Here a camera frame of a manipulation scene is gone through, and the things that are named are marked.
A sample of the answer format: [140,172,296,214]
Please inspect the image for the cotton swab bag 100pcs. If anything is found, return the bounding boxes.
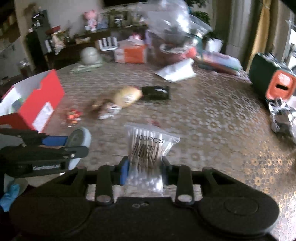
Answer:
[125,123,180,194]

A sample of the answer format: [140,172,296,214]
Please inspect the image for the grey-blue correction tape dispenser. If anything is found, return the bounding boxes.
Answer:
[65,127,91,170]

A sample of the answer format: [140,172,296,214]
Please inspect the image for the red dragon keychain figure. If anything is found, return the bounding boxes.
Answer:
[62,109,82,127]

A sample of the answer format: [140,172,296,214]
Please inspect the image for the white tiger figurine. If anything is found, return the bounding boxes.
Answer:
[98,102,121,120]

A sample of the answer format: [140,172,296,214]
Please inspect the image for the tan cat plush toy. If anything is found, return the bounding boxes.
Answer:
[112,86,142,108]

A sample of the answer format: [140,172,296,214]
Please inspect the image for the black snack packet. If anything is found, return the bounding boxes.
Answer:
[141,86,170,101]

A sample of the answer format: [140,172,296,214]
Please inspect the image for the red cardboard box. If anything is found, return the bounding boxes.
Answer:
[1,70,65,133]

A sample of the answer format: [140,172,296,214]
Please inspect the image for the green folded cloth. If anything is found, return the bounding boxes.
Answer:
[70,61,103,74]

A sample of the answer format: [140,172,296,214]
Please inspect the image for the dark wooden sideboard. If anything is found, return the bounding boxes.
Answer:
[25,26,147,72]

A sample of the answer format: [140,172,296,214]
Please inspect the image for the pale green round pot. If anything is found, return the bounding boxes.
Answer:
[80,47,102,65]

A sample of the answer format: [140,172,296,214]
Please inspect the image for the crumpled silver wrappers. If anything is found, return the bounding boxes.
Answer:
[268,98,295,143]

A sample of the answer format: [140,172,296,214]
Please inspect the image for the stack of coloured folders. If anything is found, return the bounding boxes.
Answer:
[195,51,242,76]

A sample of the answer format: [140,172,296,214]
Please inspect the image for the white router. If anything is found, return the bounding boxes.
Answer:
[97,36,118,52]

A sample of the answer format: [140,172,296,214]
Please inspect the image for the brown fruit bowl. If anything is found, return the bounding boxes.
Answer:
[154,44,197,66]

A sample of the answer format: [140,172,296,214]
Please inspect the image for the orange tissue box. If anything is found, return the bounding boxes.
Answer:
[114,39,147,64]

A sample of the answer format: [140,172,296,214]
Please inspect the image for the green retro radio organizer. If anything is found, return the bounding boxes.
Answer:
[248,53,295,101]

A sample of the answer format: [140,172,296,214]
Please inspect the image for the pink pig plush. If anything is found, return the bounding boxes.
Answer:
[83,10,97,32]

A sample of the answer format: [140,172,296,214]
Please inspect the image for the yellow curtain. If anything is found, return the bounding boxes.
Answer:
[244,1,278,72]

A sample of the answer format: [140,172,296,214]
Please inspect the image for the large clear plastic bag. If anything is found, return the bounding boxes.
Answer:
[137,1,212,45]

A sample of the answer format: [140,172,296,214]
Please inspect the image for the picture frame with plant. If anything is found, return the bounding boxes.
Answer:
[104,9,128,28]

